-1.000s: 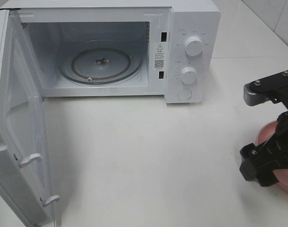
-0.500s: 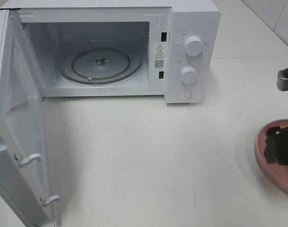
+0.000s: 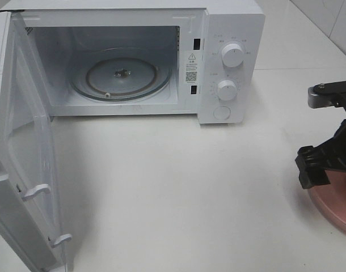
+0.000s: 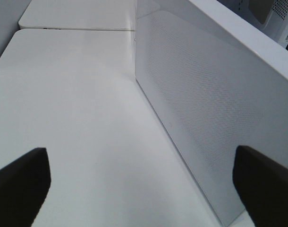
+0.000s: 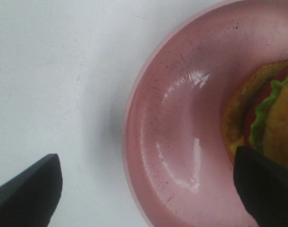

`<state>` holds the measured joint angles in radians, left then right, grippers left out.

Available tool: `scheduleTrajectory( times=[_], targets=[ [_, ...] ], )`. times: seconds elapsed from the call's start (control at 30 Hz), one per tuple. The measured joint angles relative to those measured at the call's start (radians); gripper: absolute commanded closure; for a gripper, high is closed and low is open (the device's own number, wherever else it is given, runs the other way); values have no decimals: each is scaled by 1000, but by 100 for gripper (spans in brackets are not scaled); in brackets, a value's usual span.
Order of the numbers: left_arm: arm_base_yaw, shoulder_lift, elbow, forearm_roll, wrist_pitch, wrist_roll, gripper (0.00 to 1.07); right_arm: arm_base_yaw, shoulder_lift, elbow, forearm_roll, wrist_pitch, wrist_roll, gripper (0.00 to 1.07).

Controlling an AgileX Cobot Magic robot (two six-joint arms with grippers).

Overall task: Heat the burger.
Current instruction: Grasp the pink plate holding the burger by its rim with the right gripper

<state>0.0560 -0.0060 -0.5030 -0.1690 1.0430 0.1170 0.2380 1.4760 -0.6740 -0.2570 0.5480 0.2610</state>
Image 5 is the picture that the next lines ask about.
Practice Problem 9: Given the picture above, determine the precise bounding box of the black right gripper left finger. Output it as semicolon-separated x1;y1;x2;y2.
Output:
0;154;63;227

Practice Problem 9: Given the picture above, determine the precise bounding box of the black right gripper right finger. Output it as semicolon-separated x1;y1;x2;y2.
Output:
233;146;288;227

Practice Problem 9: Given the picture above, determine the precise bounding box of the burger with lettuce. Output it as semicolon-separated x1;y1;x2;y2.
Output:
220;59;288;169

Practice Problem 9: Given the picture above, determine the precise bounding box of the pink round plate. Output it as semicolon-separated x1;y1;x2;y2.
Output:
122;0;288;227

